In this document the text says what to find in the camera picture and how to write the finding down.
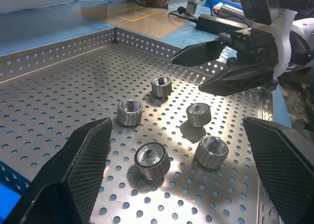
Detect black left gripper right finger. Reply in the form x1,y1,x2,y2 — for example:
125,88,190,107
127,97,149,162
242,116,314,224

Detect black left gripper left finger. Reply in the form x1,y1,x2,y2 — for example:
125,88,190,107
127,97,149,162
4,117,113,224

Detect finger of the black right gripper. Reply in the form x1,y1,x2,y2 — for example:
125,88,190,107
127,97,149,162
170,39,233,68
198,60,275,96

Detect metal cylinder top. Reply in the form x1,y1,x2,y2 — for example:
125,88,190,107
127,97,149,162
150,77,173,98

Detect metal cylinder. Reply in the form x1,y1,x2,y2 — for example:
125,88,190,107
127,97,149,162
133,142,170,181
195,135,230,170
150,77,173,98
185,103,212,128
116,99,144,127

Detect blue compartment tray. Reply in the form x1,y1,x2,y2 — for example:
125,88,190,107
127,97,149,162
0,182,23,212

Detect black power adapter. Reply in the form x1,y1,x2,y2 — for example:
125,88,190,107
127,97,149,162
195,14,247,35

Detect white and red device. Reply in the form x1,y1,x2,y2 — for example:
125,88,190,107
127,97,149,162
212,2,245,19

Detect grey metal stand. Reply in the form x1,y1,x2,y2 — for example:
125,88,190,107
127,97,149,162
184,0,206,16

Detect perforated metal tray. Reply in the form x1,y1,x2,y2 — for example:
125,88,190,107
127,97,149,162
0,27,282,224

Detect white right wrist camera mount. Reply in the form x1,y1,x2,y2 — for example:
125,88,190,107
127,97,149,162
236,0,299,79

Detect black plug with cable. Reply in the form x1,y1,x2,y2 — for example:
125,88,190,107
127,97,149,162
168,6,198,21

